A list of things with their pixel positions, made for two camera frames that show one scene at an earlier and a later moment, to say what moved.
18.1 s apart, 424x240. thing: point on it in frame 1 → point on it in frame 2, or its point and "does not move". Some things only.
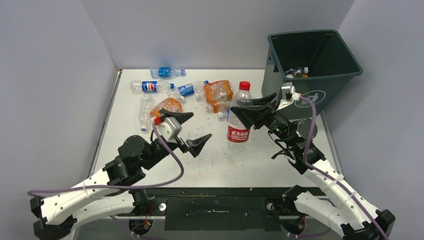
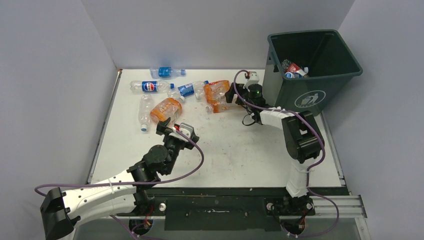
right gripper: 250,115 → 229,94
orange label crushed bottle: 170,104 does not move
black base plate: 216,213 does not move
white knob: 162,207 does not move
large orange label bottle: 218,92 does not move
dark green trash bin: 318,63 does not move
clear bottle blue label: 225,115 → 290,75
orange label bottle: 214,107 does not move
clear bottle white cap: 238,135 → 290,67
